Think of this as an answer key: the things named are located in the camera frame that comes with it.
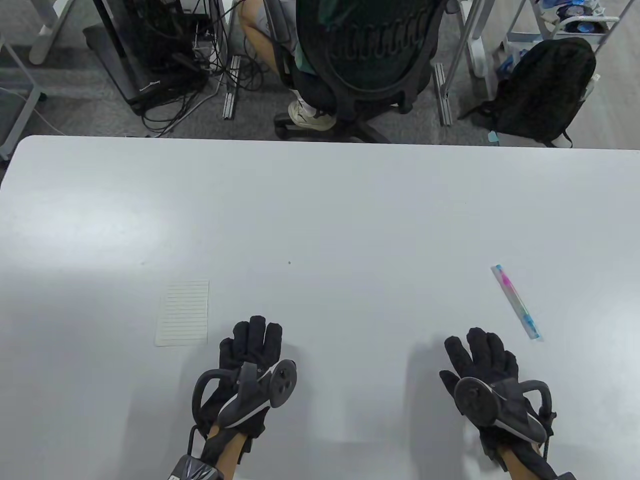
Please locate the white lined letter paper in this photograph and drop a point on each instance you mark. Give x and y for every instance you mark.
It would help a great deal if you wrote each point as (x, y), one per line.
(182, 312)

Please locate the blue paper scrap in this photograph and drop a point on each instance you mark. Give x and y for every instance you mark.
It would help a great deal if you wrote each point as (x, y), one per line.
(494, 137)

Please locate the person's right forearm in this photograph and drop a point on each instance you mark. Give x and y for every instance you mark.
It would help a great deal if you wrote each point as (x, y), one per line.
(520, 465)

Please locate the pink blue permanent marker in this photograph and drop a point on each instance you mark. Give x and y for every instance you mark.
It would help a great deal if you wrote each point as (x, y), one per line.
(512, 295)

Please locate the white cart with items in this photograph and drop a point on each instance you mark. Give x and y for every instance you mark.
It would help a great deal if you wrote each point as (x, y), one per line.
(570, 20)

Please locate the person's left hand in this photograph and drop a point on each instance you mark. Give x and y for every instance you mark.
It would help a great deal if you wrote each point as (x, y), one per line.
(256, 336)

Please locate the black backpack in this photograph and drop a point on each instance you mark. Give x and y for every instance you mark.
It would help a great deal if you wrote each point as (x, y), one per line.
(545, 90)

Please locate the grey hand tracker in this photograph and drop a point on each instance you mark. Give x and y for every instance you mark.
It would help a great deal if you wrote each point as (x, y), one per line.
(250, 400)
(480, 400)

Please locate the white desk leg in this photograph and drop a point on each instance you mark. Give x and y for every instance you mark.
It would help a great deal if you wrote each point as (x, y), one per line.
(477, 50)
(47, 35)

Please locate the black mesh office chair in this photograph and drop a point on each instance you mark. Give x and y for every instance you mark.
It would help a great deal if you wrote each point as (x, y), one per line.
(380, 60)

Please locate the grey right hand tracker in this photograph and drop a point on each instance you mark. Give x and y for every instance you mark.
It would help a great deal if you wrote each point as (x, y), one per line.
(480, 400)

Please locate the person's left forearm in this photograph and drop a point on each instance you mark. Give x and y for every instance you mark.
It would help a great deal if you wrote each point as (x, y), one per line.
(231, 455)

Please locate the grey left hand tracker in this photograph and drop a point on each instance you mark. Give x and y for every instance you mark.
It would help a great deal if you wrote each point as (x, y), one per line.
(250, 400)

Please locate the aluminium rail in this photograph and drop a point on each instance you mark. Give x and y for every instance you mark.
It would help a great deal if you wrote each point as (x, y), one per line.
(444, 95)
(231, 90)

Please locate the person's right hand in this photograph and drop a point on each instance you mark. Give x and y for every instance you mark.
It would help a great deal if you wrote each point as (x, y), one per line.
(487, 350)

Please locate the white blue plastic bag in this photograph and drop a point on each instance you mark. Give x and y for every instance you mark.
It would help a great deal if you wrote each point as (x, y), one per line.
(507, 62)

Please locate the grey metal frame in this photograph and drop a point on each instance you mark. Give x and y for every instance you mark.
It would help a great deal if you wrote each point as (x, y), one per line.
(22, 100)

